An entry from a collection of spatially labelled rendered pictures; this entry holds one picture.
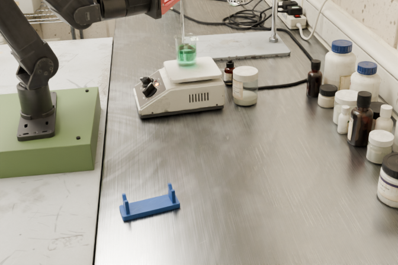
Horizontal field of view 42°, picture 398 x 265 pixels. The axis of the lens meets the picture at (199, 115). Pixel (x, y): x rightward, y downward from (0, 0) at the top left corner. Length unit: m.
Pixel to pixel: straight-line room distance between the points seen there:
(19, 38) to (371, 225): 0.71
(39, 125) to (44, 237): 0.27
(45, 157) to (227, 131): 0.38
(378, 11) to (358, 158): 0.45
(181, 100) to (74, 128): 0.26
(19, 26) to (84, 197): 0.34
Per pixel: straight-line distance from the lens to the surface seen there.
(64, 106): 1.15
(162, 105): 1.17
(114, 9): 1.09
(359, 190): 0.97
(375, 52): 1.29
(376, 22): 1.38
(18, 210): 0.96
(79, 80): 1.42
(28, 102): 1.08
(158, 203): 0.89
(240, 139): 1.08
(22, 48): 1.03
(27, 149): 1.01
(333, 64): 1.25
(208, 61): 1.25
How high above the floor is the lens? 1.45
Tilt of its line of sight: 28 degrees down
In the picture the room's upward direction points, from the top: 2 degrees counter-clockwise
